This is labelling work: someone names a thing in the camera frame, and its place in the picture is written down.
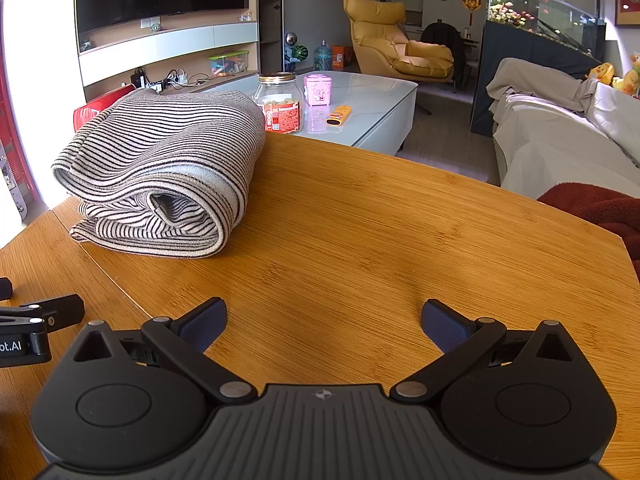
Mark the television shelf unit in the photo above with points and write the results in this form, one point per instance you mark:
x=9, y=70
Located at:
x=190, y=35

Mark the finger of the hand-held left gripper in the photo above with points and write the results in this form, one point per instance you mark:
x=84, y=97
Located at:
x=62, y=309
x=5, y=289

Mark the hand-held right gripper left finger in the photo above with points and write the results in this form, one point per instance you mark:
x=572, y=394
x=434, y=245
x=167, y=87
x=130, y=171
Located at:
x=202, y=325

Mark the glass jar with red label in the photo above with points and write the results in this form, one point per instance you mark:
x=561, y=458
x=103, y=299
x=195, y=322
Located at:
x=280, y=110

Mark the yellow plush toy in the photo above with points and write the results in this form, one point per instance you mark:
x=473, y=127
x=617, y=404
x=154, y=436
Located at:
x=600, y=74

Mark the yellow armchair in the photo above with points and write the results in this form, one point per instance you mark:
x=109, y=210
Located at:
x=380, y=35

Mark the red tall panel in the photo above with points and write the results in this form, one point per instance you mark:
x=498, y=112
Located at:
x=7, y=110

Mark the orange box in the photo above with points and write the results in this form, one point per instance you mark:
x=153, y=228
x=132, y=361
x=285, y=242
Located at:
x=341, y=57

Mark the colourful plush toy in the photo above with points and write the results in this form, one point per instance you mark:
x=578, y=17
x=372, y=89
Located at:
x=629, y=77

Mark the watermelon ball toy figure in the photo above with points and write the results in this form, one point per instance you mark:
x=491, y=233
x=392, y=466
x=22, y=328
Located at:
x=295, y=52

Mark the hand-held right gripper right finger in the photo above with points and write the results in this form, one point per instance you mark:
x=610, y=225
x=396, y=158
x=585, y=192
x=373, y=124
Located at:
x=447, y=325

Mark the blue water bottle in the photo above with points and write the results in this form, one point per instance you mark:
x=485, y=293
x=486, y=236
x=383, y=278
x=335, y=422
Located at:
x=323, y=57

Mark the hanging yellow red ornament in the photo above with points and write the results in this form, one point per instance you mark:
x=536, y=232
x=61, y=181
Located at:
x=470, y=2

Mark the pink box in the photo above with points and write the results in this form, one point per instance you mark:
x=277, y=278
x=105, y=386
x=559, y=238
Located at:
x=318, y=90

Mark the grey striped garment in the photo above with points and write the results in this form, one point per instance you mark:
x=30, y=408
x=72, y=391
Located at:
x=160, y=160

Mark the clear box with green lid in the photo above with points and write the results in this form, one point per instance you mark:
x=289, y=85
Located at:
x=227, y=64

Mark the beige blanket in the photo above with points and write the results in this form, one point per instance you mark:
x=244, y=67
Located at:
x=535, y=80

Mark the red drum stool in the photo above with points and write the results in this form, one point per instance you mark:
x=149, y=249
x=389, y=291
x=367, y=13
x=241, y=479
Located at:
x=92, y=107

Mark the black chair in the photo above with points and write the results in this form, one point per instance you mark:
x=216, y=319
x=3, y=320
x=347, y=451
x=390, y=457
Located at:
x=442, y=37

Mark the white coffee table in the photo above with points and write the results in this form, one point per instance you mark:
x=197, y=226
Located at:
x=370, y=100

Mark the grey sofa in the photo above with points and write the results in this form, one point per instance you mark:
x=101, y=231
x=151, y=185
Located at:
x=550, y=145

